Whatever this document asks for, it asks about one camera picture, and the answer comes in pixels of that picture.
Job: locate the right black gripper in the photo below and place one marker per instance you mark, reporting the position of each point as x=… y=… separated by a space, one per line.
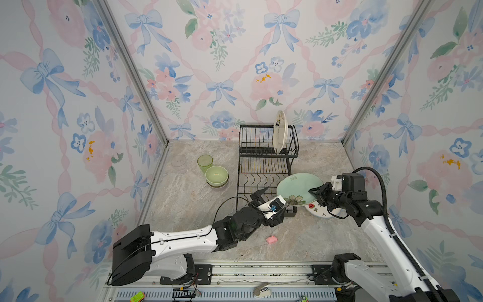
x=322 y=194

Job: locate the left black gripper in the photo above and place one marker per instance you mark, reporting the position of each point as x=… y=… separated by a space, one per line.
x=277 y=219

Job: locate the white floral plate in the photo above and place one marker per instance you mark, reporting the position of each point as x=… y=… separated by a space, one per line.
x=322 y=212

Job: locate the pale green plate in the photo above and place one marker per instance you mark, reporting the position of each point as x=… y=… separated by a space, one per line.
x=295 y=189

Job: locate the light green ceramic bowl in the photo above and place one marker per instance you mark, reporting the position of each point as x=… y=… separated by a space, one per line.
x=216 y=175

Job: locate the green glass cup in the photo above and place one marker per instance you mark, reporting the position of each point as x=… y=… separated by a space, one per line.
x=204 y=162

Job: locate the cream patterned plate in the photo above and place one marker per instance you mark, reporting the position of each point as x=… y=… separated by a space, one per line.
x=280 y=132

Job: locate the clear glass cup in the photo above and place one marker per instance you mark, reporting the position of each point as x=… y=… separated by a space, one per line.
x=178 y=160

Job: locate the red white patterned bowl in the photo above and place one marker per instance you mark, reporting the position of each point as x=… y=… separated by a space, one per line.
x=218 y=187

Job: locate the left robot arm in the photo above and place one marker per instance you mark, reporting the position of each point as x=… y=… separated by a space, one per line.
x=169 y=254

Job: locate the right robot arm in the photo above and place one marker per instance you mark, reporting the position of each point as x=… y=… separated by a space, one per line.
x=412 y=282

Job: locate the pink eraser piece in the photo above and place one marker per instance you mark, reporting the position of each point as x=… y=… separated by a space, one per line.
x=272 y=239

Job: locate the green yellow small toy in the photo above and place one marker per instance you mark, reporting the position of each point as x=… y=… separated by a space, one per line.
x=139 y=297

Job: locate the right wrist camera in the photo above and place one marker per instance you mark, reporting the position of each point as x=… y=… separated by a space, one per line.
x=336 y=182

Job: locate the black wire dish rack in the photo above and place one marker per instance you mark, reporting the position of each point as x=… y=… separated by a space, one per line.
x=259 y=166

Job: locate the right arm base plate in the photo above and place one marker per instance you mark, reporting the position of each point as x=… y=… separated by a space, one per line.
x=322 y=274

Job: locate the aluminium rail frame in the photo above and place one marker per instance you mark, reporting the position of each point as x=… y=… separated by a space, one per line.
x=236 y=281

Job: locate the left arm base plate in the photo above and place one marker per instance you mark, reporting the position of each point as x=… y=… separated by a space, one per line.
x=199 y=274

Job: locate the left aluminium corner post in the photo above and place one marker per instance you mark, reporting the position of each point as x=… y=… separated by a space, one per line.
x=112 y=27

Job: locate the aluminium corner post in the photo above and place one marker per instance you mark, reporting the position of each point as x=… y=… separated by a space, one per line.
x=112 y=27
x=403 y=41

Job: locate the right aluminium corner post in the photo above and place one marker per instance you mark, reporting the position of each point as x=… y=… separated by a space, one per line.
x=403 y=41

